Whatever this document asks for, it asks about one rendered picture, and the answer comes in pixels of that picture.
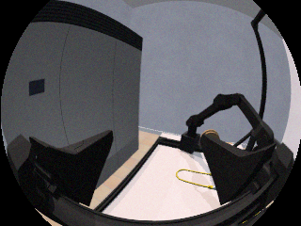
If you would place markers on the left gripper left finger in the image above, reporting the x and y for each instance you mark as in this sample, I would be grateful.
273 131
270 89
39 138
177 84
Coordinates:
79 165

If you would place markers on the black rack frame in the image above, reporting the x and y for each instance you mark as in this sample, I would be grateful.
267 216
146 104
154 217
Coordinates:
251 140

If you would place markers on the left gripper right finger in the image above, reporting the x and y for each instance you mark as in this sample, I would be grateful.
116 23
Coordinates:
230 166

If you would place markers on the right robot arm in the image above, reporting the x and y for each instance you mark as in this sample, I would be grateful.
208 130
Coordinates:
262 132

